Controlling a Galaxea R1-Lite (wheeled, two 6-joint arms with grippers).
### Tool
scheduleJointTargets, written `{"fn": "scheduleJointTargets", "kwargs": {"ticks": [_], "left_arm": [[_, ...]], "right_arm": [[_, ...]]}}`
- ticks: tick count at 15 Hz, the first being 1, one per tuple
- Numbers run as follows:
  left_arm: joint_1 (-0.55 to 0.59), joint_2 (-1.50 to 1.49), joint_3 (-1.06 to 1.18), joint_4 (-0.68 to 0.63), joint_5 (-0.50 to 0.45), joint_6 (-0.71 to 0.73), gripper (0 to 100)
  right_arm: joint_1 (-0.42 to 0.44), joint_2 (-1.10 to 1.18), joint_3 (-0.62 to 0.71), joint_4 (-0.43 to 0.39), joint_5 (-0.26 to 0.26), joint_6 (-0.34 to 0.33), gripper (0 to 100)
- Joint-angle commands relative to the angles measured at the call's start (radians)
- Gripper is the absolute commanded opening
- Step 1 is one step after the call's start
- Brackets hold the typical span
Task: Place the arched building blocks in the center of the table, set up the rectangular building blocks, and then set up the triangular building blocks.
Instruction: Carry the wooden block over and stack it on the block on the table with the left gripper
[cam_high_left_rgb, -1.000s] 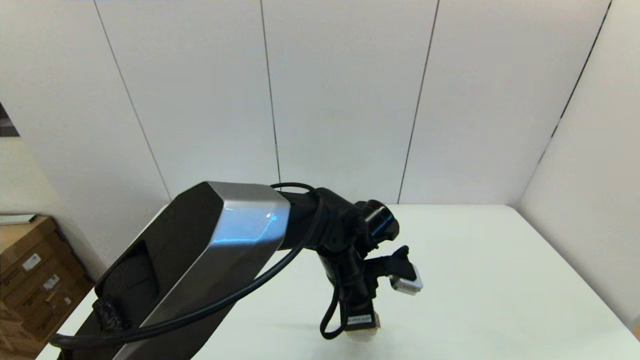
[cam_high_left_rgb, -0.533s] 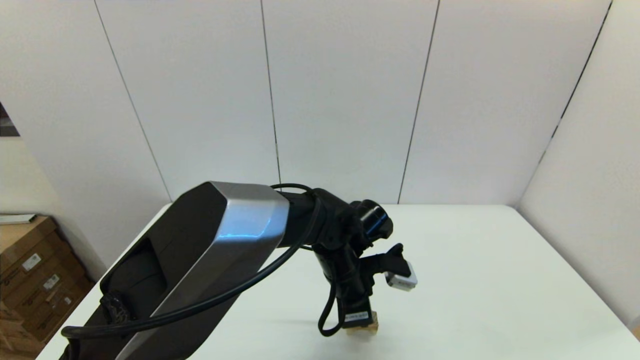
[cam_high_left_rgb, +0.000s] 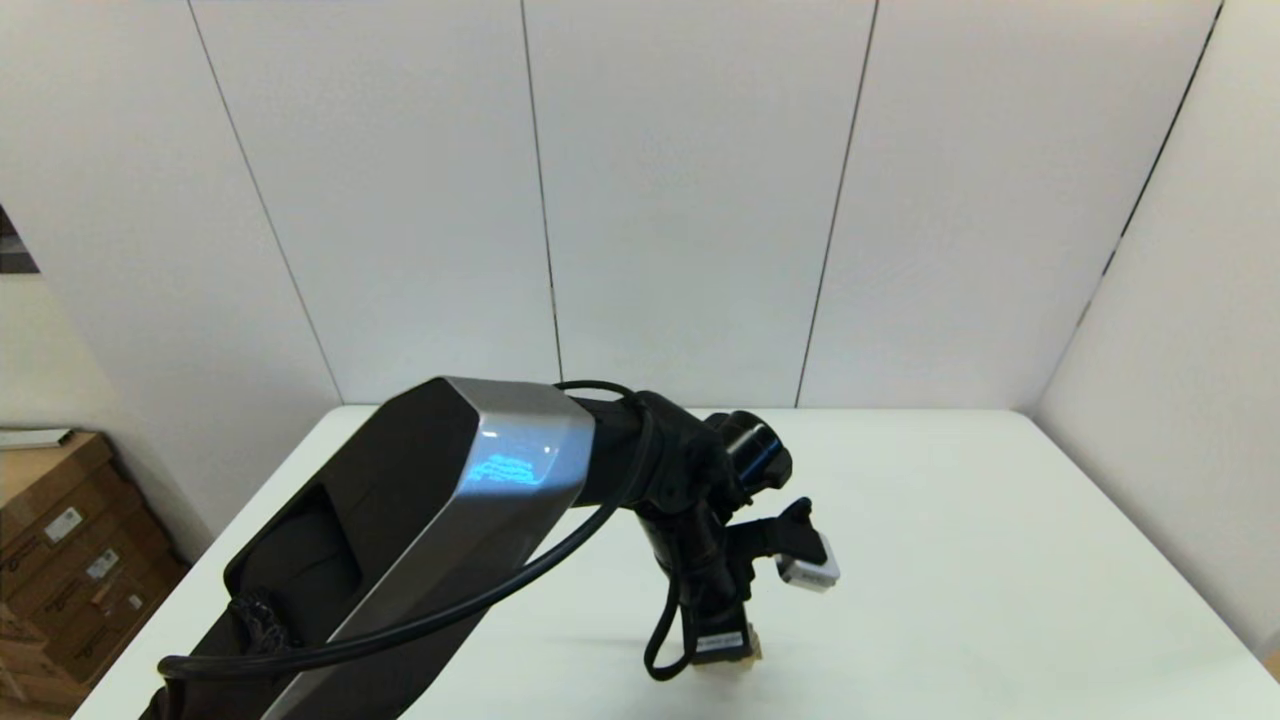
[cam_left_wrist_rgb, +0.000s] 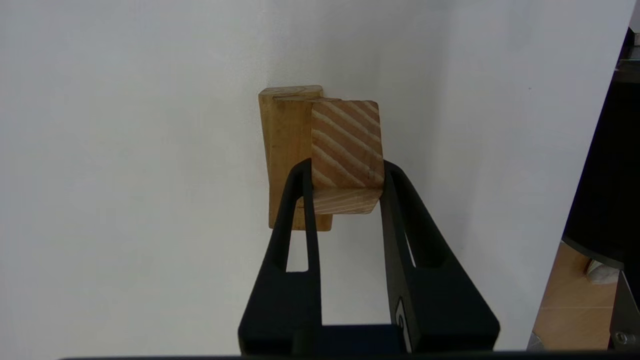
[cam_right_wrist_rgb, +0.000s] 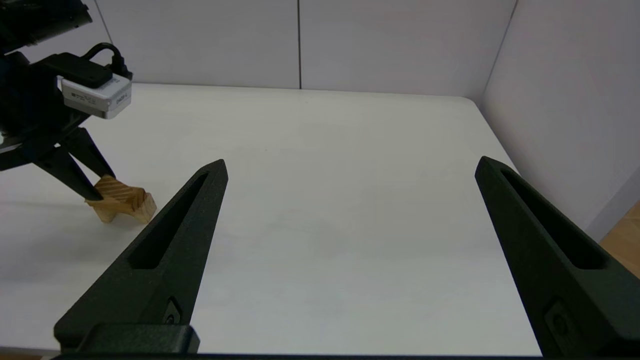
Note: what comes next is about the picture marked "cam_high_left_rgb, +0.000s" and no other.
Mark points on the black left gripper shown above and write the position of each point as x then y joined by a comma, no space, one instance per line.
710,580

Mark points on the triangular wooden block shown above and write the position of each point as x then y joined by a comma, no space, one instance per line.
752,640

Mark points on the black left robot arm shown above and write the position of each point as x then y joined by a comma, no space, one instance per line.
450,540

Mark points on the flat white board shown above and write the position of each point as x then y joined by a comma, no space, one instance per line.
30,437

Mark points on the dark window pane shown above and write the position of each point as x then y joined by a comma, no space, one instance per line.
10,250

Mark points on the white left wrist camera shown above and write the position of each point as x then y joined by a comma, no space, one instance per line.
805,560

